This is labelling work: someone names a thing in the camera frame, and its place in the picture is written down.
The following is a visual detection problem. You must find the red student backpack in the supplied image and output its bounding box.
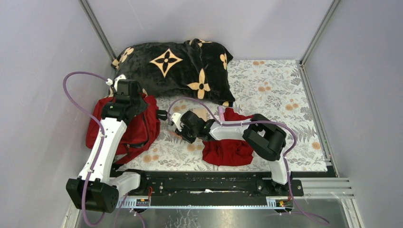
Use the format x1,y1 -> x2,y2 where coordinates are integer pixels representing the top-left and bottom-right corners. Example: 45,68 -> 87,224
86,93 -> 167,164

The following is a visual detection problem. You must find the black floral plush blanket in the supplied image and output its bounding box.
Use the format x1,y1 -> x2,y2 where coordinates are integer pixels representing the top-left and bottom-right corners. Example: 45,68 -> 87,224
111,38 -> 236,107

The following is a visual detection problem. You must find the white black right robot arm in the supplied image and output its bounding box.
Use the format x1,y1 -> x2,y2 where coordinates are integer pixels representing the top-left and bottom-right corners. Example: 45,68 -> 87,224
170,111 -> 292,196

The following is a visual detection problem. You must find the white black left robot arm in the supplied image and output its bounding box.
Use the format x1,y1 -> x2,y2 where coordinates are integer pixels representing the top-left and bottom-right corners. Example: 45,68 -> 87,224
66,74 -> 148,213

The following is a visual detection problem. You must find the tan notebook under backpack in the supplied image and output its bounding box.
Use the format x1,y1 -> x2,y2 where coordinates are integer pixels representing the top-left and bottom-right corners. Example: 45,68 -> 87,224
192,108 -> 208,121

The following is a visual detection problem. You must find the pink marker pen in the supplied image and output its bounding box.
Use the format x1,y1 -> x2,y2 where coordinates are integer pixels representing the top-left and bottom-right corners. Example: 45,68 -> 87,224
218,106 -> 225,122

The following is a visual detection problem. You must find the red cloth garment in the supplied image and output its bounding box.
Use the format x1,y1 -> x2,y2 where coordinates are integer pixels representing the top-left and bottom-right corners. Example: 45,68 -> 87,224
202,107 -> 255,167

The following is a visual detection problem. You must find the floral patterned table mat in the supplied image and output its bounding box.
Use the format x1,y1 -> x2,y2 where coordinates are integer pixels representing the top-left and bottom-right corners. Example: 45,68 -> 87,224
121,60 -> 327,172

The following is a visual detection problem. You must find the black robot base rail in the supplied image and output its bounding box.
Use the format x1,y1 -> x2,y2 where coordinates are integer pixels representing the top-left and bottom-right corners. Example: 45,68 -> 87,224
128,171 -> 304,207

